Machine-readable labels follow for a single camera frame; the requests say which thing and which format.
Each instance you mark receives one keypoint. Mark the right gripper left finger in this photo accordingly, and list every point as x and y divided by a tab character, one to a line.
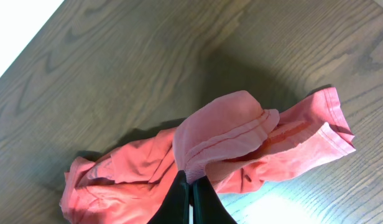
175	207

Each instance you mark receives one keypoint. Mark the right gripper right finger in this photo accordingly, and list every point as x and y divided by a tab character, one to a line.
207	207

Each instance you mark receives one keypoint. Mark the red t-shirt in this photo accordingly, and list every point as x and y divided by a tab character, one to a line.
232	141

